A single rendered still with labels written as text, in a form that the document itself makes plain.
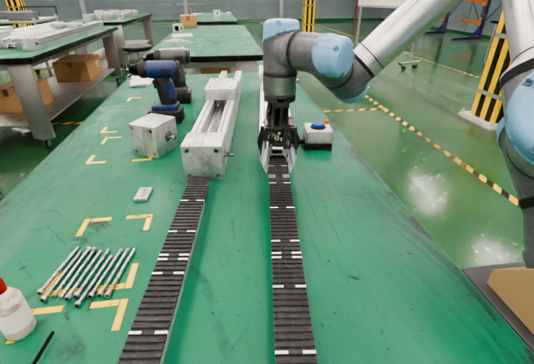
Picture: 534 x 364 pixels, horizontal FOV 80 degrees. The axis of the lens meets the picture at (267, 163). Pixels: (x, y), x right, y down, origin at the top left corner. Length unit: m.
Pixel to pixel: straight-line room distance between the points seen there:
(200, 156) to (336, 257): 0.40
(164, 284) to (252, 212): 0.26
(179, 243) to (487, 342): 0.48
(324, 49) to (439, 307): 0.46
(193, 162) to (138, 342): 0.45
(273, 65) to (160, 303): 0.48
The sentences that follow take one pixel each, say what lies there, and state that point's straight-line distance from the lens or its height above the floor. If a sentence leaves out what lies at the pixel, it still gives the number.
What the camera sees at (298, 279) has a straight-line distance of 0.53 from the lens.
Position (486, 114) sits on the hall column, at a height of 0.10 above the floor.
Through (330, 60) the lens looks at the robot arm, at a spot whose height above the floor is 1.10.
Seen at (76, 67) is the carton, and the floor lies 0.39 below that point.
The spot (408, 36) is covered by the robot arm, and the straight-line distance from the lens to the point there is 0.74.
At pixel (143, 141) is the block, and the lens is 0.99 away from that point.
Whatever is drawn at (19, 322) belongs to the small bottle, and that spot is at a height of 0.81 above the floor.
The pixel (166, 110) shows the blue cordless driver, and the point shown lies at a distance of 1.21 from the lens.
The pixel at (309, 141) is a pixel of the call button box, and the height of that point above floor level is 0.81.
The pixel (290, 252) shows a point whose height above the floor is 0.81.
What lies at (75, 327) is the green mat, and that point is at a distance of 0.59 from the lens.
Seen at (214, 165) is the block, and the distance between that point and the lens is 0.81.
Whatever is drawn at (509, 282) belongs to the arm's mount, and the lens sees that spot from 0.63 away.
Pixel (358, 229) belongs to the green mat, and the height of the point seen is 0.78.
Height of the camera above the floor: 1.20
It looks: 28 degrees down
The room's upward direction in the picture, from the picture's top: straight up
